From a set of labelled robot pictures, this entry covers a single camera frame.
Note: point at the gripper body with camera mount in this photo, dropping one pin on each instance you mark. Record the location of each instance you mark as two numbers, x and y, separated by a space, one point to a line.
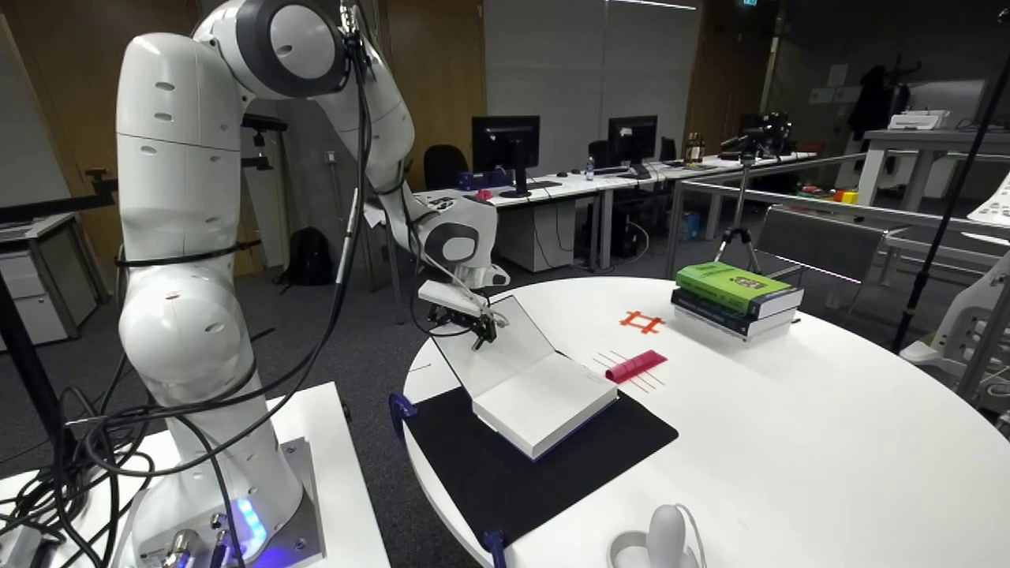
450 296

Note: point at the blue hardcover book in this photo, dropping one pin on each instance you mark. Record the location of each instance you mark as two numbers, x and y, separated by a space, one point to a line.
538 396

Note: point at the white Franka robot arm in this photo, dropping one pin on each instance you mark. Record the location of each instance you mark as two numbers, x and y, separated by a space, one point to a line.
174 208

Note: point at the white robot base table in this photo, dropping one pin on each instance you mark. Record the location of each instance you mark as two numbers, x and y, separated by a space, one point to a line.
348 494

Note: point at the dark cover book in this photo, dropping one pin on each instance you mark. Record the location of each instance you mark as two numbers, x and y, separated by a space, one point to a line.
727 312

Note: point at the green book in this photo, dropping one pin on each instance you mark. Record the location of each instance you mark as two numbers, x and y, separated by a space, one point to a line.
731 281

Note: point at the white book under stack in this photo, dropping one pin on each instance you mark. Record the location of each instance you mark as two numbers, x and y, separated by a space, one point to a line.
752 328

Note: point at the black office chair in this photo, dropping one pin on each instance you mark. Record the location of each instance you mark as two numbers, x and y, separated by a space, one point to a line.
444 166

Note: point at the black backpack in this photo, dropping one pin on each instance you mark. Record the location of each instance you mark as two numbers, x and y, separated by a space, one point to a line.
310 256

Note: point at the red rectangular block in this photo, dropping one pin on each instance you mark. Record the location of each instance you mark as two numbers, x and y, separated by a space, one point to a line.
634 367

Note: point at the black computer monitor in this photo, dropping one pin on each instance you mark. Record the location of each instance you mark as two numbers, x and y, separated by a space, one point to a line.
631 137
507 147

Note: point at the black rectangular mat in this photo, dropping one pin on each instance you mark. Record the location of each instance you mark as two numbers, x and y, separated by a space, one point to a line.
525 494

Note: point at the long white office desk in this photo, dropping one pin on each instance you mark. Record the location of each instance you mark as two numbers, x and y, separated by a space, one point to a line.
589 187

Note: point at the white mug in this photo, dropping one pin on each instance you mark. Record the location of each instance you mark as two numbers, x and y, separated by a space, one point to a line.
664 537

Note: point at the grey panel board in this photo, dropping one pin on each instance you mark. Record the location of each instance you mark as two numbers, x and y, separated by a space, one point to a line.
820 240

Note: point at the black hanging jacket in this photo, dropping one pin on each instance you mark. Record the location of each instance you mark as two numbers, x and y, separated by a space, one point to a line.
876 99

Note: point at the black boom stand pole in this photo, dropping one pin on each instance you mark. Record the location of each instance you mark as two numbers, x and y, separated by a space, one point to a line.
947 199

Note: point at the black camera tripod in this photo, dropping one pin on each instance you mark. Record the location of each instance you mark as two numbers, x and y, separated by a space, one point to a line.
737 208

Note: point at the black camera on tripod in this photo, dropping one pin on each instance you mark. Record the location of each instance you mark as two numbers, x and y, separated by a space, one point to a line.
764 131

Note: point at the metal tube frame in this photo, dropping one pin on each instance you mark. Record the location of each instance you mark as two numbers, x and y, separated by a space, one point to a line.
840 199

